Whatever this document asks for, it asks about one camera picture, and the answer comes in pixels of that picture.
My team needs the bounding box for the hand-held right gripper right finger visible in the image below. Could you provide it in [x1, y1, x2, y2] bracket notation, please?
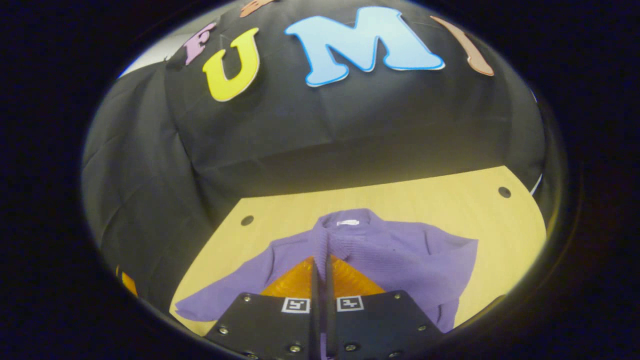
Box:
[325, 255, 445, 360]

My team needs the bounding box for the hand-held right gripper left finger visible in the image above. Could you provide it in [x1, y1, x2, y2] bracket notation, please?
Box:
[205, 256, 321, 360]

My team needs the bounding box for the purple knitted cardigan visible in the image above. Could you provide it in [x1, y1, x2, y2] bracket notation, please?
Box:
[175, 208, 479, 360]

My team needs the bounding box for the black backdrop cloth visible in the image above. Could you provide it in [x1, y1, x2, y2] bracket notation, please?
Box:
[81, 0, 547, 313]

